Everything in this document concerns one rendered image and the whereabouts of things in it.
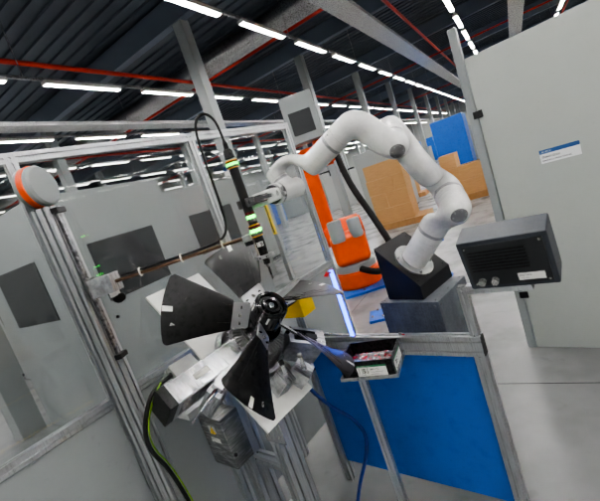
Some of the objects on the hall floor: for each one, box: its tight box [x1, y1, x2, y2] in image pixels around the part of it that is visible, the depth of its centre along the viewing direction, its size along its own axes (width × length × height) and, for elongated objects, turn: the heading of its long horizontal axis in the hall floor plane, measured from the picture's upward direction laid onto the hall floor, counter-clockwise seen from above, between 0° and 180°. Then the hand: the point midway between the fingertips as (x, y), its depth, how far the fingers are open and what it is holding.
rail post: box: [308, 363, 357, 481], centre depth 202 cm, size 4×4×78 cm
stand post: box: [222, 392, 286, 501], centre depth 162 cm, size 4×9×115 cm, turn 26°
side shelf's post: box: [231, 465, 257, 501], centre depth 180 cm, size 4×4×83 cm
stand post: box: [270, 414, 320, 501], centre depth 149 cm, size 4×9×91 cm, turn 26°
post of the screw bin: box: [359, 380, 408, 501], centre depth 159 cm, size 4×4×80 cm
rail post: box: [474, 353, 529, 501], centre depth 145 cm, size 4×4×78 cm
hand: (245, 203), depth 136 cm, fingers closed on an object, 4 cm apart
